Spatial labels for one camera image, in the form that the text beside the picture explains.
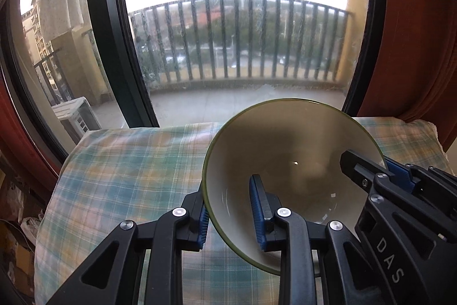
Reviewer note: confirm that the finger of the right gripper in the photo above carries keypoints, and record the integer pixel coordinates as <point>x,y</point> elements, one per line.
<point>433,186</point>
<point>374,179</point>

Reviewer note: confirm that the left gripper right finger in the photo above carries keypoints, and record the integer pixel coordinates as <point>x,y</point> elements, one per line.
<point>318,262</point>

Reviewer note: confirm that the plaid tablecloth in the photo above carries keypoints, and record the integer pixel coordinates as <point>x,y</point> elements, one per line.
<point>139,173</point>

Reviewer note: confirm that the right red curtain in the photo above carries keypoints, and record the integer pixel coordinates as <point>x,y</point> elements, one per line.
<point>415,72</point>

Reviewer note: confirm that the red curtain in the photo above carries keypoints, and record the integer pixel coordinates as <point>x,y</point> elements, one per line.
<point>415,72</point>
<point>18,148</point>

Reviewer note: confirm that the white air conditioner unit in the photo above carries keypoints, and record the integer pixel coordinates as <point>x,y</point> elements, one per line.
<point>77,118</point>

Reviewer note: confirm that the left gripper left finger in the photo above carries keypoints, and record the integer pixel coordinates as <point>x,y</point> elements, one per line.
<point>132,254</point>

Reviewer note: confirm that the balcony railing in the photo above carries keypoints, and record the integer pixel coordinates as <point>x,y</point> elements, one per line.
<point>200,43</point>

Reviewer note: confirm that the floral ceramic bowl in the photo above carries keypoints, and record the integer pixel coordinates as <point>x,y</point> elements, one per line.
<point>295,146</point>

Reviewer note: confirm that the black window frame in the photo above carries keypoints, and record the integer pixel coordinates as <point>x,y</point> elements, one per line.
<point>114,33</point>

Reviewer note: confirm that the left red curtain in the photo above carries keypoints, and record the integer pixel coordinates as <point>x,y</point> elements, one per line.
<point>18,148</point>

